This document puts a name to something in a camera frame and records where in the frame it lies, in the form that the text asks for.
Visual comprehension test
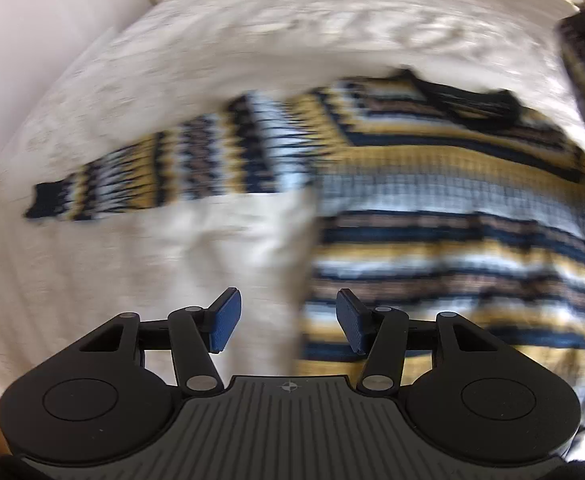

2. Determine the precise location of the striped knit sweater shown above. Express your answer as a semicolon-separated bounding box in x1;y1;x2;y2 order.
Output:
24;12;585;396

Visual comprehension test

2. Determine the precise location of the cream embroidered bedspread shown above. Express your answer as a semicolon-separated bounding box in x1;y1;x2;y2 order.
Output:
0;0;585;395

